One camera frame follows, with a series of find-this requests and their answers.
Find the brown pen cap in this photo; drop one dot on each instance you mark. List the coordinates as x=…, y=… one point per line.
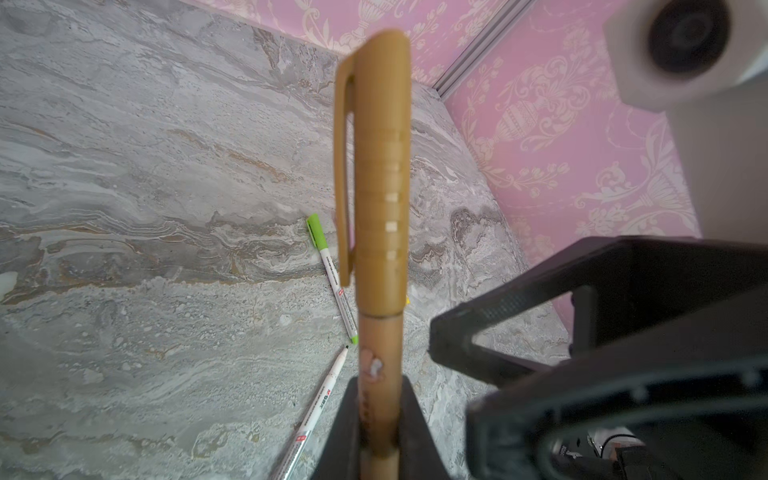
x=371, y=163

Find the aluminium corner frame post right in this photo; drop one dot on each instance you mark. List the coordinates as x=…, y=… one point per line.
x=508, y=15

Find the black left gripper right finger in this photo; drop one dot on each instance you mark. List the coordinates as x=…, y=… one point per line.
x=419, y=458

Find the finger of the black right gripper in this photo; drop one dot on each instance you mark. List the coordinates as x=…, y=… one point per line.
x=621, y=286

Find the orange brown pen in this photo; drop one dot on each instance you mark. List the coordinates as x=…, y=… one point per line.
x=379, y=395

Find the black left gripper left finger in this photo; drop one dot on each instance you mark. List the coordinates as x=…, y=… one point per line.
x=340, y=459

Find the white pen red label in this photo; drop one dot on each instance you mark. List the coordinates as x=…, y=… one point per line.
x=311, y=418

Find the white pen green end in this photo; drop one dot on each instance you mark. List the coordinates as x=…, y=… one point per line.
x=319, y=241

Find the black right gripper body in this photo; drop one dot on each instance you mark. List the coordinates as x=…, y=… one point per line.
x=692, y=387

